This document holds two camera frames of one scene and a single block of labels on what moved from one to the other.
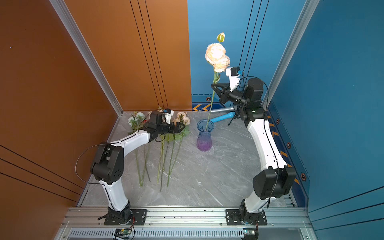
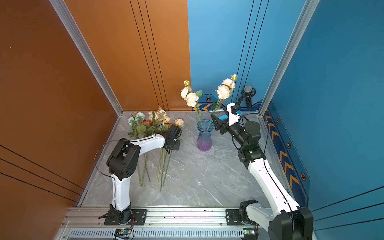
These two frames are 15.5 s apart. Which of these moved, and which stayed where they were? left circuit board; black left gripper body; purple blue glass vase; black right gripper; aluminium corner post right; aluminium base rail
Moved: black right gripper; black left gripper body
Stayed: aluminium base rail; purple blue glass vase; left circuit board; aluminium corner post right
